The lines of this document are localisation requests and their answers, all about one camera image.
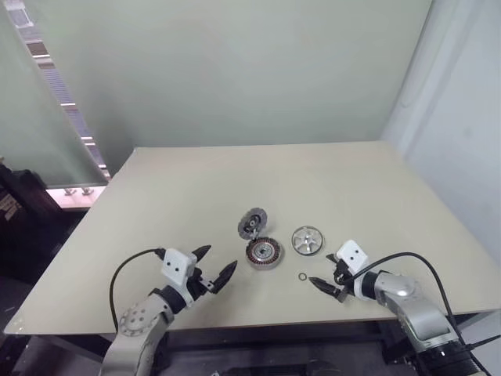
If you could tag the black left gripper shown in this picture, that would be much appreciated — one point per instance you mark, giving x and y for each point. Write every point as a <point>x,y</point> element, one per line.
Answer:
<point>201,284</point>

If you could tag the black table frame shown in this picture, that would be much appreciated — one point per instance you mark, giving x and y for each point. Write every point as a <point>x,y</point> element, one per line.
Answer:
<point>235,344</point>

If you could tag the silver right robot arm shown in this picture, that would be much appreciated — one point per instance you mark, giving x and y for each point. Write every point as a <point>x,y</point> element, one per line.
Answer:
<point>411,309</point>

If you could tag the metal glass clamp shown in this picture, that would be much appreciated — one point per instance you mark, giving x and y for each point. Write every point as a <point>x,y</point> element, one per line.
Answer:
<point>70,191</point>
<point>86,191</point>

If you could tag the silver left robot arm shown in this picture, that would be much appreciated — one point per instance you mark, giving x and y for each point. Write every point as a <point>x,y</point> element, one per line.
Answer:
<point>133,327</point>

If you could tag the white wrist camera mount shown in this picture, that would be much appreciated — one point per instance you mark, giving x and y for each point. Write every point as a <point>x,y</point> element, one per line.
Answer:
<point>350,254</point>
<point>176,266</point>

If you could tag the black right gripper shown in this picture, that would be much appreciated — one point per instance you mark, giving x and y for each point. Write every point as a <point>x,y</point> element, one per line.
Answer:
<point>342,278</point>

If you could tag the round silver motor cover plate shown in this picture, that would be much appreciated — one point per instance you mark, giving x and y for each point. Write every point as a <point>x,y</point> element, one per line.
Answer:
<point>250,225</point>

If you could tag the silver spoked rotor cap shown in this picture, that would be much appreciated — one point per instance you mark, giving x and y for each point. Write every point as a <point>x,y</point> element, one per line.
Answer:
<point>308,241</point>

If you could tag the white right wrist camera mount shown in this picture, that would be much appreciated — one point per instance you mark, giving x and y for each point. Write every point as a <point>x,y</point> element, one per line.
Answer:
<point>350,254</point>

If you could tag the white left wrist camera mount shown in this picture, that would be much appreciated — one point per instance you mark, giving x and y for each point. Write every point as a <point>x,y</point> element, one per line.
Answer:
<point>176,266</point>

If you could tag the motor stator with copper windings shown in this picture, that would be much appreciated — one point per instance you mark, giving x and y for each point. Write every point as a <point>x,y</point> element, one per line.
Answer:
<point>274,250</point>

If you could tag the frosted glass partition panel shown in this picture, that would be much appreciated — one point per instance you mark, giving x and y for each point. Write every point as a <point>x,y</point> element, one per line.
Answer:
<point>35,117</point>

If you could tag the black case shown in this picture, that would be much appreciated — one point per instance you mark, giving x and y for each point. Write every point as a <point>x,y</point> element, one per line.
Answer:
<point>27,219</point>

